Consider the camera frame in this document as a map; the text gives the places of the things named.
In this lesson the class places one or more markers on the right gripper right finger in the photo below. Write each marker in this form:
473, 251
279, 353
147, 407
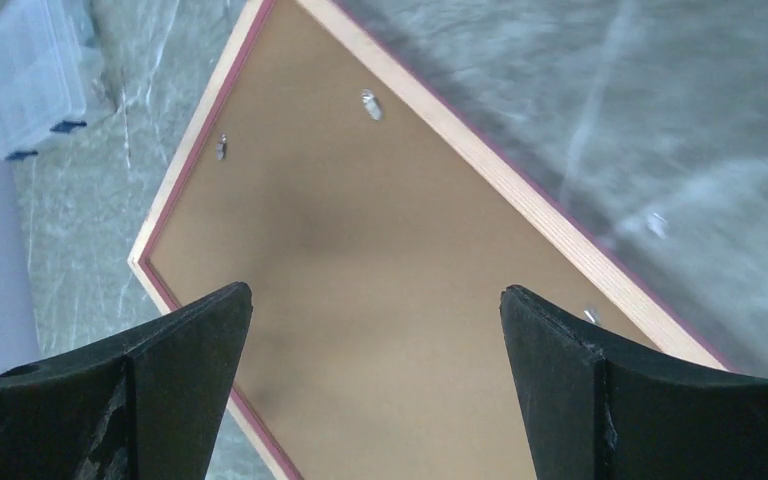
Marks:
596, 405

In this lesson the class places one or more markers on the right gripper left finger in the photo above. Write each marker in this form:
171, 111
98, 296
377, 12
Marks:
146, 403

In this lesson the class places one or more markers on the pink wooden picture frame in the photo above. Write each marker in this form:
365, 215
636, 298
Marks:
523, 185

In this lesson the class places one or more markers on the clear plastic organizer box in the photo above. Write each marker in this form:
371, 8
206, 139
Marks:
41, 91

